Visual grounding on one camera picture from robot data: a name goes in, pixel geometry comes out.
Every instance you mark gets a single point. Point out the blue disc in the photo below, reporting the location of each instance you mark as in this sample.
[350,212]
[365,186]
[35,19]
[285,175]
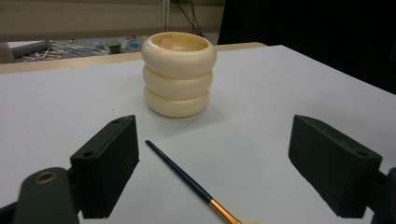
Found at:
[134,45]

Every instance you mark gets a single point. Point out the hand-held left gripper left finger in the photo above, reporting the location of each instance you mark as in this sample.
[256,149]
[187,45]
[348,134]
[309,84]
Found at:
[106,168]

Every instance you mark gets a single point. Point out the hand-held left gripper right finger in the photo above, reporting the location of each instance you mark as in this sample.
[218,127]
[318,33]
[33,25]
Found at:
[333,168]

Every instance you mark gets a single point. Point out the grey tube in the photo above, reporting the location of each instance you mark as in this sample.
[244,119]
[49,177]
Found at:
[29,49]

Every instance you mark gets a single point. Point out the beige wooden shelf unit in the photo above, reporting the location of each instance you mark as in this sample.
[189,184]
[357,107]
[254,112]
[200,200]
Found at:
[77,15]

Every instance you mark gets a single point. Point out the cream ribbed holder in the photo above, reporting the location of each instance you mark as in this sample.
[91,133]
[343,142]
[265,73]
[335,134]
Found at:
[177,88]

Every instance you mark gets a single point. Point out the black curtain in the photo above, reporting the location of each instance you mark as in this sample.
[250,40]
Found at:
[311,37]

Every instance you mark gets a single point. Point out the small green box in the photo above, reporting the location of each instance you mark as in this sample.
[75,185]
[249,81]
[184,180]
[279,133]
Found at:
[113,47]

